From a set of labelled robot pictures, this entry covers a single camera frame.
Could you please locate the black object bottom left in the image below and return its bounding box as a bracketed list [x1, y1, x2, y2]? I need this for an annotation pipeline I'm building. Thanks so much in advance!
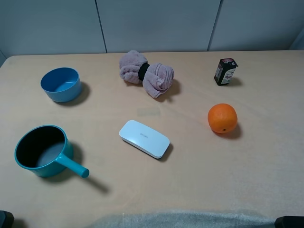
[0, 210, 14, 228]

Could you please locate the black object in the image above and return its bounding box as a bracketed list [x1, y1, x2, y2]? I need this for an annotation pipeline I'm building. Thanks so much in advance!
[0, 210, 14, 228]
[274, 216, 304, 228]

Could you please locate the black object bottom right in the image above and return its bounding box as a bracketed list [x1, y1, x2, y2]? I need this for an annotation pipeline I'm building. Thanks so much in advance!
[274, 216, 304, 228]

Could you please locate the dark small carton box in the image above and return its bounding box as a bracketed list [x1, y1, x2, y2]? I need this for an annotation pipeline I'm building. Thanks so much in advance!
[214, 58, 238, 86]

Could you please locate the blue plastic bowl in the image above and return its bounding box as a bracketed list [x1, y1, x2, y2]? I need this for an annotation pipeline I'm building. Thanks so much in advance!
[40, 67, 82, 103]

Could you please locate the white rectangular case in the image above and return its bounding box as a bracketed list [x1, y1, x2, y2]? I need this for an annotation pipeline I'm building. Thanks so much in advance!
[119, 120, 170, 159]

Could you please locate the orange fruit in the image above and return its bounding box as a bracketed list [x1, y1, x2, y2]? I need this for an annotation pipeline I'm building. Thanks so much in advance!
[208, 104, 238, 134]

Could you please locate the grey cloth at bottom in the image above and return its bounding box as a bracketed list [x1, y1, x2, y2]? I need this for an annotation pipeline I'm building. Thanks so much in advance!
[88, 210, 275, 228]

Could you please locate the teal saucepan with handle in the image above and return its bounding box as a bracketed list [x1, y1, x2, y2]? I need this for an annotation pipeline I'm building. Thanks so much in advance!
[15, 125, 89, 178]

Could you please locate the pink rolled towel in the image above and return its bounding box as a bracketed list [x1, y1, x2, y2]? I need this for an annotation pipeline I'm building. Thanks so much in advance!
[119, 50, 174, 98]

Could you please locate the black band on towel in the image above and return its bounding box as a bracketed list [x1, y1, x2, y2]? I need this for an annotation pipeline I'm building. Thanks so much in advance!
[138, 63, 150, 81]

